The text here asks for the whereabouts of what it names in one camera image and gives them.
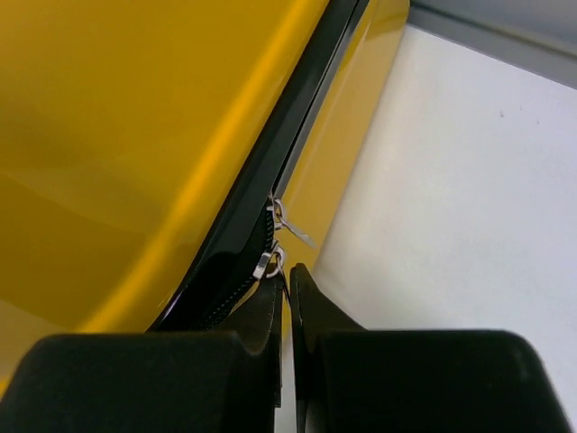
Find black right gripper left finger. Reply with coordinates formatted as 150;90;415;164
1;278;284;432

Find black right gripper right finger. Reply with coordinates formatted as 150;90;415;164
289;264;571;432

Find yellow suitcase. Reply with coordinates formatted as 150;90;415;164
1;1;409;387

